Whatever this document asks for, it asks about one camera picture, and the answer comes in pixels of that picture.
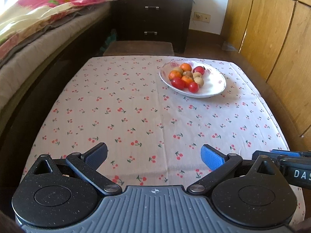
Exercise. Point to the red tomato small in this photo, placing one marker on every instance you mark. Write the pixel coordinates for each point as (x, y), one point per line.
(193, 87)

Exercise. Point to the orange mandarin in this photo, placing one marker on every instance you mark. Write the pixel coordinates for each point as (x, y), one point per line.
(187, 81)
(174, 74)
(186, 67)

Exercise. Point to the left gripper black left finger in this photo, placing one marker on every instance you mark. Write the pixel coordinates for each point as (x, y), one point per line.
(85, 166)

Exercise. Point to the wall power outlet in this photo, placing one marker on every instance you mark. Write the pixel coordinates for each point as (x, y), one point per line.
(201, 17)

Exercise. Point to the dark wooden nightstand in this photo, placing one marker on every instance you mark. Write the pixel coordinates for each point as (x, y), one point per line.
(152, 20)

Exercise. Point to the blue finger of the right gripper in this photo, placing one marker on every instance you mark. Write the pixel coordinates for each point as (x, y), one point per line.
(286, 153)

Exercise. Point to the white floral plate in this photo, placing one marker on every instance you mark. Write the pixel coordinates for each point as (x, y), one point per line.
(214, 81)

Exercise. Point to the floral red yellow blanket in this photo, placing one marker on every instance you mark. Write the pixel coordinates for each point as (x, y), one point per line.
(26, 17)

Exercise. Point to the cherry print tablecloth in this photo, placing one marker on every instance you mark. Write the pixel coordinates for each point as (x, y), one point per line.
(153, 134)

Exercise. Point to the red tomato large front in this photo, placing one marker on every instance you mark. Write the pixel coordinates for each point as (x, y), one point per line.
(199, 69)

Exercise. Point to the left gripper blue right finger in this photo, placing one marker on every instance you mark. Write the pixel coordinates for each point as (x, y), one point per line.
(222, 168)

